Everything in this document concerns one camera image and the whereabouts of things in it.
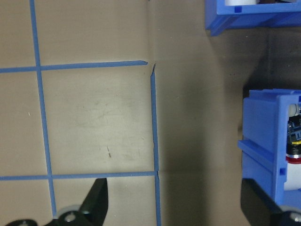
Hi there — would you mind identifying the black battery red band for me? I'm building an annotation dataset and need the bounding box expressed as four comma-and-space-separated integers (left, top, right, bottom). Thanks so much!
285, 145, 301, 163

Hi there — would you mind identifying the white paper liner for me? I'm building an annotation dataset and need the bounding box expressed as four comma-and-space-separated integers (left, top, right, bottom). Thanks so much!
283, 162, 301, 192
225, 0, 256, 6

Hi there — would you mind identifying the blue bin holding batteries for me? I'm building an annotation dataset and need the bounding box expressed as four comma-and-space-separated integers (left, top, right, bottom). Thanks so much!
237, 89, 301, 206

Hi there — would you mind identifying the blue bin holding capacitors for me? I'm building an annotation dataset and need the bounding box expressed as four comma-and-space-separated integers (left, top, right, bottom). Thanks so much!
204, 0, 301, 37

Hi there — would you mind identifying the small white cylinder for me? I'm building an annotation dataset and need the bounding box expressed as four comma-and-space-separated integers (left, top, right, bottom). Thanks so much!
288, 103, 301, 117

